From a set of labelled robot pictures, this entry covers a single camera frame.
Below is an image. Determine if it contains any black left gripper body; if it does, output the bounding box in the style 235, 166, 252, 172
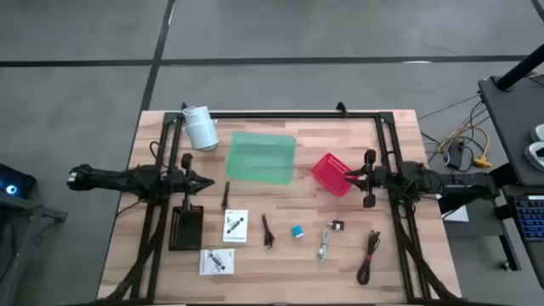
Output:
167, 152, 197, 213

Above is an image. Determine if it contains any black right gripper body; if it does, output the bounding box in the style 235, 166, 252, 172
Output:
362, 148, 390, 209

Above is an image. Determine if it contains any white printed product box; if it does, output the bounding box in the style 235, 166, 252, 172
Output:
222, 208, 249, 244
199, 248, 235, 276

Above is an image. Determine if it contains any white cable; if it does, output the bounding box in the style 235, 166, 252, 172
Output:
315, 229, 332, 262

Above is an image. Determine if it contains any black cable with red tie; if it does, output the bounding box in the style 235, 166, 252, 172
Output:
356, 229, 382, 286

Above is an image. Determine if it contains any green translucent plastic bin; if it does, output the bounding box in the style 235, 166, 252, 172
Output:
225, 131, 298, 185

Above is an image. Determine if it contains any red plastic basket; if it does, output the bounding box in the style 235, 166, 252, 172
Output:
311, 152, 356, 198

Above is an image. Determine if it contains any black plastic basket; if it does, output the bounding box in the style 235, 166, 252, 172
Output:
168, 205, 205, 252

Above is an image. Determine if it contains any black power brick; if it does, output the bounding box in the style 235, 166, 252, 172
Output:
448, 142, 468, 171

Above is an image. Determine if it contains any white paper sheet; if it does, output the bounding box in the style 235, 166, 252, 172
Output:
437, 193, 470, 224

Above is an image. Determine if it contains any black desk top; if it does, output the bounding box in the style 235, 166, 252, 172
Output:
478, 74, 544, 188

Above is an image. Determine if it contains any backlit black keyboard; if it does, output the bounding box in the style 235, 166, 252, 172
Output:
513, 195, 544, 242

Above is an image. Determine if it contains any black device with blue light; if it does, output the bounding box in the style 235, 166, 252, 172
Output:
0, 163, 37, 200

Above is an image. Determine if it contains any grey metal stand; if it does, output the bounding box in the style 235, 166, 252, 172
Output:
0, 199, 69, 306

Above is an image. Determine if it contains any black pole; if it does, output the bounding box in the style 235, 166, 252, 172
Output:
496, 42, 544, 92

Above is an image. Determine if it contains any yellow floor cable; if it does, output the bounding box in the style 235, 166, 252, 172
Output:
437, 122, 493, 169

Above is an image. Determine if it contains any black desk base frame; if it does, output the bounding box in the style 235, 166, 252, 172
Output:
437, 163, 544, 290

